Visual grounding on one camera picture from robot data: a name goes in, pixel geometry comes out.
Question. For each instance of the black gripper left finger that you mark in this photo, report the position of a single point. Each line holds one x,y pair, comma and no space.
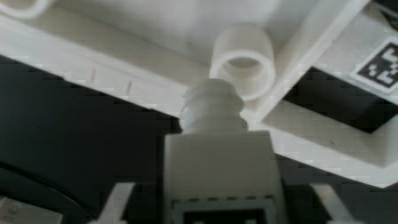
110,216

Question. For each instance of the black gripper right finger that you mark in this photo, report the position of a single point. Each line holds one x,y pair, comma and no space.
341,216

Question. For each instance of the white table leg with tag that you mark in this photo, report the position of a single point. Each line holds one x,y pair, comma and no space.
222,186

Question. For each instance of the white table leg upper right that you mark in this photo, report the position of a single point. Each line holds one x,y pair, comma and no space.
357,72

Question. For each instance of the white U-shaped obstacle fence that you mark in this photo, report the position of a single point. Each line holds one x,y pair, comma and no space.
330,146

